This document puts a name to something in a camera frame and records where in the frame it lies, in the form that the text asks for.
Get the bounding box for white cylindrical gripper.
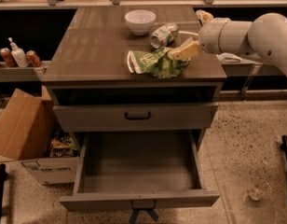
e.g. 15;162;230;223
168;9;252;61

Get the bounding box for green jalapeno chip bag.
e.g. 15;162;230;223
128;47;191;78

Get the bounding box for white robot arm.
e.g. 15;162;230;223
168;13;287;77

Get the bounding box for grey drawer cabinet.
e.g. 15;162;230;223
41;5;228;213

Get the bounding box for closed upper drawer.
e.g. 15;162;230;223
53;103;218;133

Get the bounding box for open middle drawer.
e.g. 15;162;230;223
60;131;220;212

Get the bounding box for crushed white soda can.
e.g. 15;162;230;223
150;23;179;49

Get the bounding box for folded white cloth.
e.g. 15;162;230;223
217;53;241;63

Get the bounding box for white ceramic bowl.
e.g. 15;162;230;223
125;9;156;35

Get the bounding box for grey side shelf right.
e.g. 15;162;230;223
219;58;287;101

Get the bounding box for grey side shelf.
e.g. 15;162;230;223
219;58;287;101
0;61;50;82

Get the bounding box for red soda can right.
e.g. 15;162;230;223
26;50;42;67

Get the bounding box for red soda can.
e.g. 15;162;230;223
0;48;17;67
26;50;42;67

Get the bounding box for clear glass on floor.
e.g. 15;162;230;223
247;182;272;202

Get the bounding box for snack bags in box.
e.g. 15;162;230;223
49;126;77;158

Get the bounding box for white pump bottle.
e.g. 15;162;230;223
8;37;29;68

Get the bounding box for red soda can left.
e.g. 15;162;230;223
0;48;17;67

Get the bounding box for brown cardboard box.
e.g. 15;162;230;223
0;89;78;185

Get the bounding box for grey side shelf left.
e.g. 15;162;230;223
0;61;50;82

